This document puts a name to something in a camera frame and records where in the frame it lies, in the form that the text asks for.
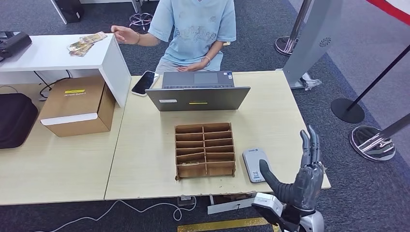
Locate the person's right hand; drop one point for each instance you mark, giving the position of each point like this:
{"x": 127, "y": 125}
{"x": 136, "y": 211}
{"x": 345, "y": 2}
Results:
{"x": 126, "y": 35}

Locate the person's left hand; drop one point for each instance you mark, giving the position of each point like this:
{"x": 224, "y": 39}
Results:
{"x": 192, "y": 68}

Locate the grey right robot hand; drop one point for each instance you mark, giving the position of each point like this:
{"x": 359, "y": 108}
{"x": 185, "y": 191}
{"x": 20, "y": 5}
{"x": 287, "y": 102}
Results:
{"x": 306, "y": 185}

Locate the person's left forearm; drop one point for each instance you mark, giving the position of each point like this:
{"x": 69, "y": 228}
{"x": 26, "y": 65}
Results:
{"x": 214, "y": 51}

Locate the person's right forearm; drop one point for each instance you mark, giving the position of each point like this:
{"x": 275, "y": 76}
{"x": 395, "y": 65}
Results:
{"x": 149, "y": 40}

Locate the person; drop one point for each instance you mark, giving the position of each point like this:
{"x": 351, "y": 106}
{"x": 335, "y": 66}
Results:
{"x": 195, "y": 28}

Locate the grey card reader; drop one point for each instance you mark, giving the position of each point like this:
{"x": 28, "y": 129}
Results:
{"x": 253, "y": 160}

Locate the wooden card organizer rack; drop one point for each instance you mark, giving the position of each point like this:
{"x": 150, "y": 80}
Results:
{"x": 205, "y": 151}

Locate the room key card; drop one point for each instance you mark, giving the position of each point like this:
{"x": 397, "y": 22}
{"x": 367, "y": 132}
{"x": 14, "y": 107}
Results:
{"x": 189, "y": 164}

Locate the chrome stool base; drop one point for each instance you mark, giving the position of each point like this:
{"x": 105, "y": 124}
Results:
{"x": 141, "y": 20}

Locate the grey laptop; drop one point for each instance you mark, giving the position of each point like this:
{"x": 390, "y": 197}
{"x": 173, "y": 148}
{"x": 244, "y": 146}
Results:
{"x": 197, "y": 99}

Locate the black smartphone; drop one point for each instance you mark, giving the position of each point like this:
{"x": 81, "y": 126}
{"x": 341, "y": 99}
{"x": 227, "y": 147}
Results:
{"x": 145, "y": 83}

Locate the black computer tower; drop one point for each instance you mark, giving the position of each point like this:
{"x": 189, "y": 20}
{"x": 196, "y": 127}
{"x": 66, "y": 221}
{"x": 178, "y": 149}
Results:
{"x": 70, "y": 10}

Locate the chrome stanchion with mirror base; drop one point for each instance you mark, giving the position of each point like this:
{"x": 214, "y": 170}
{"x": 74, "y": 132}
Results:
{"x": 373, "y": 145}

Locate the black stanchion with round base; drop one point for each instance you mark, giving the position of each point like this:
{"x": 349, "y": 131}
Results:
{"x": 347, "y": 110}

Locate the white desk shelf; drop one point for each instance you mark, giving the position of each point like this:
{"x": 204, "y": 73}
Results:
{"x": 41, "y": 54}

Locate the brown cardboard box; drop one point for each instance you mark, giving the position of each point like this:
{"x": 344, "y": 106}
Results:
{"x": 76, "y": 107}

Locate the chrome stanchion with round base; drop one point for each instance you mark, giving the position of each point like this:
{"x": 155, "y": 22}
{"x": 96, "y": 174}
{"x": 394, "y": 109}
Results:
{"x": 284, "y": 45}

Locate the gold floor tape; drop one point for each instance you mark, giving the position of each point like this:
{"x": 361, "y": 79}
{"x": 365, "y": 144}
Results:
{"x": 217, "y": 225}

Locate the crumpled clear plastic wrap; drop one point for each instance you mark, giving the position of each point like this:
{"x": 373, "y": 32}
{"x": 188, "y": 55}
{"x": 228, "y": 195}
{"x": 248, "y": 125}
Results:
{"x": 311, "y": 82}

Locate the black desktop device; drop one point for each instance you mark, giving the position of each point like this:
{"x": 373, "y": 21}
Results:
{"x": 14, "y": 44}

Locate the small power adapter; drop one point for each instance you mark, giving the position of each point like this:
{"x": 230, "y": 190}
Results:
{"x": 186, "y": 201}

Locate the grey standing kiosk panel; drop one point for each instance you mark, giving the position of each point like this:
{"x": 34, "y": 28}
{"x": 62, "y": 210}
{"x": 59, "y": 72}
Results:
{"x": 312, "y": 41}

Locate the black soft case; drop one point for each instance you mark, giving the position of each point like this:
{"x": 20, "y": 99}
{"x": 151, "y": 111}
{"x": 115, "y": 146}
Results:
{"x": 14, "y": 120}

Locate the red barrier belt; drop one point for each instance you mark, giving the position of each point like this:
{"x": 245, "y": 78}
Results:
{"x": 392, "y": 9}

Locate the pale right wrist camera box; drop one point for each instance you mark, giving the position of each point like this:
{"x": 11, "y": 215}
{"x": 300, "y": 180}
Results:
{"x": 267, "y": 201}

